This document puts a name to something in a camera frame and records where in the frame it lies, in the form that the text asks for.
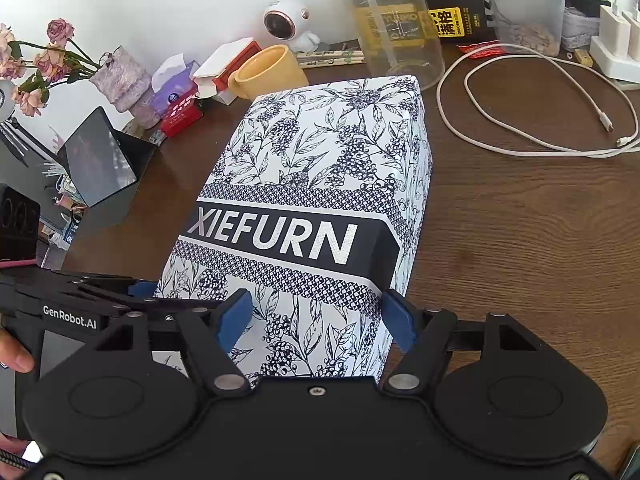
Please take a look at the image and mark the floral box lid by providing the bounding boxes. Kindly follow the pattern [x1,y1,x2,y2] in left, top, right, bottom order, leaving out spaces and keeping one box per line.
[155,75,433,380]

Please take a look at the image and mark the person's left hand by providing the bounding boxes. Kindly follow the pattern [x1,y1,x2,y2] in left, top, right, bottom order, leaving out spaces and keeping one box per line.
[0,328,35,373]

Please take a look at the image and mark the tablet with grey stand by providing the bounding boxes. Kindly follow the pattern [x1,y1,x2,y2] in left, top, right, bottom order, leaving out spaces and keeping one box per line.
[58,106,156,232]

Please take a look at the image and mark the small red box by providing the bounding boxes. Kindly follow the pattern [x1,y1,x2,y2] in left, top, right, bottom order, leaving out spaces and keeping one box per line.
[160,91,204,138]

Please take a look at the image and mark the purple tissue pack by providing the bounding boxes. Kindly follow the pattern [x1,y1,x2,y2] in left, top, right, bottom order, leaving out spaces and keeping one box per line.
[152,53,200,117]

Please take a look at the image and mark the red and white box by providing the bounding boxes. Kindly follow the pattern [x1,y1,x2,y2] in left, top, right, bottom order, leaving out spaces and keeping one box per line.
[191,37,262,105]

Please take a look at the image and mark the pink flowers in vase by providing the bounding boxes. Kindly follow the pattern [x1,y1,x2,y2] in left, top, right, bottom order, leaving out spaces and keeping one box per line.
[1,18,160,129]

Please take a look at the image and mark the yellow ceramic mug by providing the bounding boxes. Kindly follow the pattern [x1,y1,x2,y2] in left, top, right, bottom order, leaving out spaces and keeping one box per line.
[228,44,309,101]

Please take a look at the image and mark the clear plastic water bottle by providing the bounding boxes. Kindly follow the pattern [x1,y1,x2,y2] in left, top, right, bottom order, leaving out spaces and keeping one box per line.
[344,0,445,90]

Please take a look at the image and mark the yellow and black box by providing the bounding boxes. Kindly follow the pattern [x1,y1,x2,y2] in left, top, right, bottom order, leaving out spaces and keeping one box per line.
[349,0,497,49]

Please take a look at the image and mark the white power strip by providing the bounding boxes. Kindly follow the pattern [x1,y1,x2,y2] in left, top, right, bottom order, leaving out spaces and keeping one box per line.
[589,0,639,84]

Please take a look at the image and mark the clear plastic storage container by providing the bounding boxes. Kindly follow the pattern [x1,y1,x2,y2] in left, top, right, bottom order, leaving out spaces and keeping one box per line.
[485,0,565,56]

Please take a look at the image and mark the white round camera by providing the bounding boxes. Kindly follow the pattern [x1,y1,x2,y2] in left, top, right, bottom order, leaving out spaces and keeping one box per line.
[262,0,321,53]

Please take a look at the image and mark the white charging cable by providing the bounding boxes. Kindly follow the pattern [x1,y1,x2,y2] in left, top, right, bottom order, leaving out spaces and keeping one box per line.
[435,41,640,162]

